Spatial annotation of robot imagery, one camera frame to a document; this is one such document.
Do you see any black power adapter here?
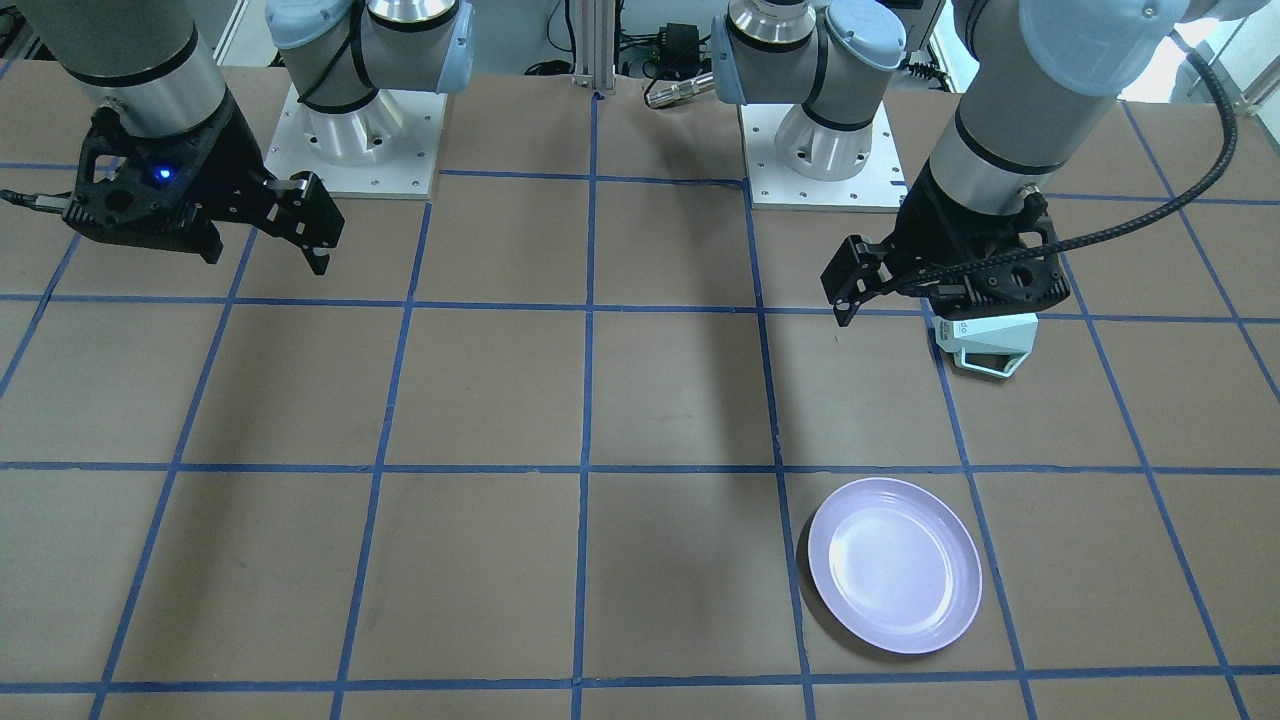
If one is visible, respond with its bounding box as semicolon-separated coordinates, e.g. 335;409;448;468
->
657;23;700;68

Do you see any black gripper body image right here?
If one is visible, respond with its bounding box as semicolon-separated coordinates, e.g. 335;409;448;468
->
888;167;1071;322

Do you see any white base plate image left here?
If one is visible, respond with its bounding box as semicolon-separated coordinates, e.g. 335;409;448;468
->
265;88;451;200

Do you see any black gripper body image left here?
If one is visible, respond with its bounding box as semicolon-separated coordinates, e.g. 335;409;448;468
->
61;91;291;264

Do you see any aluminium profile post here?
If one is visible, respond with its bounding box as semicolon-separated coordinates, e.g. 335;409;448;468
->
566;1;620;96

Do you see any white base plate image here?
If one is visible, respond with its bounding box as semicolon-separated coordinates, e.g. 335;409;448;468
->
739;104;908;213
265;88;451;200

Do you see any lavender plate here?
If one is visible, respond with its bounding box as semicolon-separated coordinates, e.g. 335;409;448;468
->
806;477;983;655

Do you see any mint green angular cup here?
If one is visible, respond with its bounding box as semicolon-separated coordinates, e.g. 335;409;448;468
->
932;313;1039;379

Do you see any white base plate image right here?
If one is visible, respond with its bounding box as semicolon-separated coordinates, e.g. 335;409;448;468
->
739;104;908;213

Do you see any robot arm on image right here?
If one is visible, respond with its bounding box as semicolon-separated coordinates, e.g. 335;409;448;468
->
709;1;1261;325

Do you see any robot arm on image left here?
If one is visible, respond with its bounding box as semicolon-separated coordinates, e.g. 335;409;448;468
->
3;1;908;275

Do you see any black braided cable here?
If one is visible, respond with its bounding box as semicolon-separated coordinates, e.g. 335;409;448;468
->
897;32;1239;292

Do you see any silver metal cylinder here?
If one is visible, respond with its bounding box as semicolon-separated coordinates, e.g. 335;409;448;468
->
643;72;716;110

